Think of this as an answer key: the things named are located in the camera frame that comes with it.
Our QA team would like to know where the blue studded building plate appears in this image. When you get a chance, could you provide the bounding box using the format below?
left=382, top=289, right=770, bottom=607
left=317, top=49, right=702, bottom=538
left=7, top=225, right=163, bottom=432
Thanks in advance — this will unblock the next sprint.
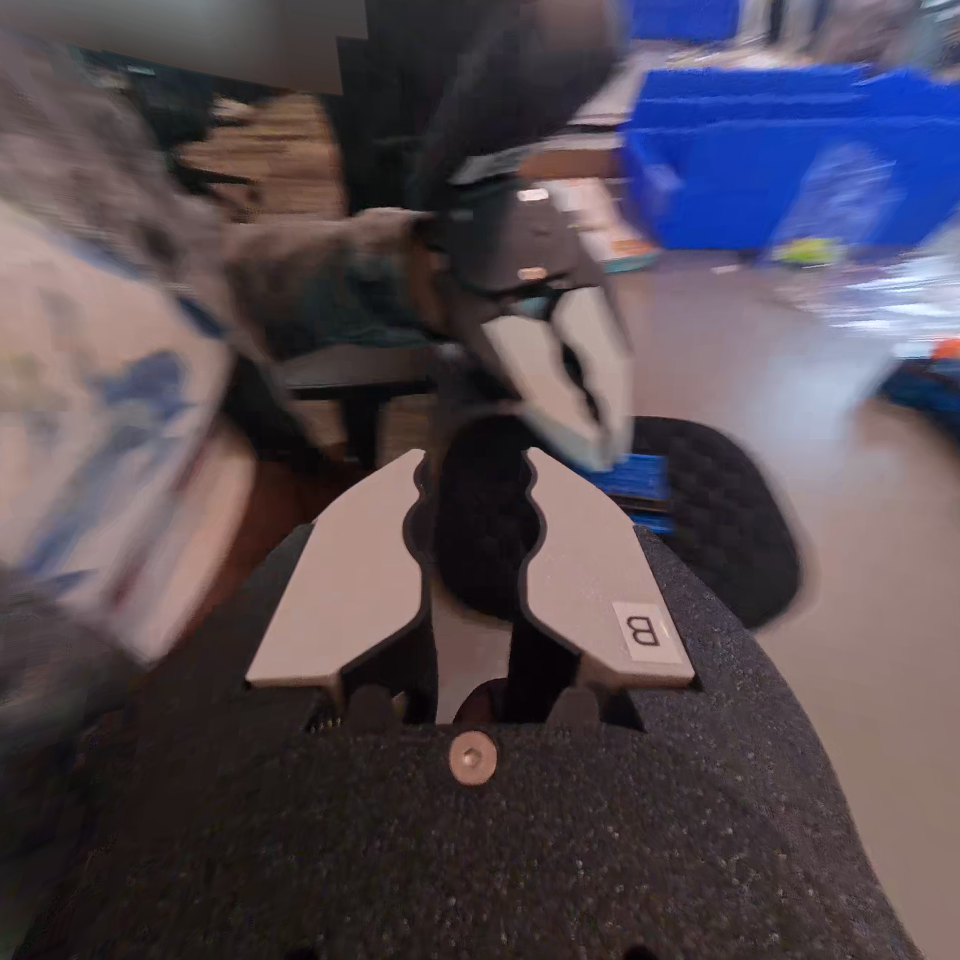
left=598, top=448, right=672, bottom=535

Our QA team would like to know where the person's right hand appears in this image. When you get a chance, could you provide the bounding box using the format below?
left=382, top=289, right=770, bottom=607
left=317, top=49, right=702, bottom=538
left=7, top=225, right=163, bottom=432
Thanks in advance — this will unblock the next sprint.
left=457, top=677, right=513, bottom=726

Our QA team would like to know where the person's printed shirt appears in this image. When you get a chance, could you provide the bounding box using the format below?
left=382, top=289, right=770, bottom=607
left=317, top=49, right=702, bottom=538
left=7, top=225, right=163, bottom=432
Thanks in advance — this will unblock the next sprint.
left=0, top=30, right=261, bottom=678

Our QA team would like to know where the blue plastic bin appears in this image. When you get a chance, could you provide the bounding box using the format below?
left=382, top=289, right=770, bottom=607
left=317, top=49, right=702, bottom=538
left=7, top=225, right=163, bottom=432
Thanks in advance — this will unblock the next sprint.
left=621, top=62, right=960, bottom=254

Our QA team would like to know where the person's left forearm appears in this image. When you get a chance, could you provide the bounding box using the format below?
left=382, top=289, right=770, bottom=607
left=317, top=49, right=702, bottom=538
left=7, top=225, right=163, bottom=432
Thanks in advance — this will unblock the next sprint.
left=223, top=204, right=445, bottom=363

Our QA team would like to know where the small bag of bricks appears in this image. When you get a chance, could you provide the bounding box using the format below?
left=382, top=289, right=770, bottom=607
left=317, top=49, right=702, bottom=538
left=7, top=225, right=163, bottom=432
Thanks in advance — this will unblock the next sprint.
left=756, top=141, right=903, bottom=269

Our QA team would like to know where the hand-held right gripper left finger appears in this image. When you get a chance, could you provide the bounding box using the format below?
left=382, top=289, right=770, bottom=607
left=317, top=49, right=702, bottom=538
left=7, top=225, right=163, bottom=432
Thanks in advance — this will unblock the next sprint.
left=244, top=448, right=432, bottom=691

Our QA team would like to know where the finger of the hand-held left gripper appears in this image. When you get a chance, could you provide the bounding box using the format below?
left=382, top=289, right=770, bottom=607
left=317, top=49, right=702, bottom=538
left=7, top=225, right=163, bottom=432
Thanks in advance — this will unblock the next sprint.
left=483, top=315, right=605, bottom=462
left=558, top=287, right=636, bottom=472

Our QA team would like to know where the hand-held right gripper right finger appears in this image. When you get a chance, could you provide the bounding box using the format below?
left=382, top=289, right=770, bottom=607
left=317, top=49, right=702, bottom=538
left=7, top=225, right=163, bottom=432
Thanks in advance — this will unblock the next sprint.
left=519, top=447, right=696, bottom=690

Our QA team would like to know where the blue toy game console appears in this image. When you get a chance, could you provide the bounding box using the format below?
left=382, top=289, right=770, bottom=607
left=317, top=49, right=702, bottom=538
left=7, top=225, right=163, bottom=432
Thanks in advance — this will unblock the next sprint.
left=883, top=339, right=960, bottom=430

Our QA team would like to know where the black foam pad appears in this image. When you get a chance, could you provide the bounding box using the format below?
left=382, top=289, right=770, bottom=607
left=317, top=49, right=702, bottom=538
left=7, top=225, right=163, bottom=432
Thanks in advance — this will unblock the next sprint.
left=437, top=414, right=801, bottom=633

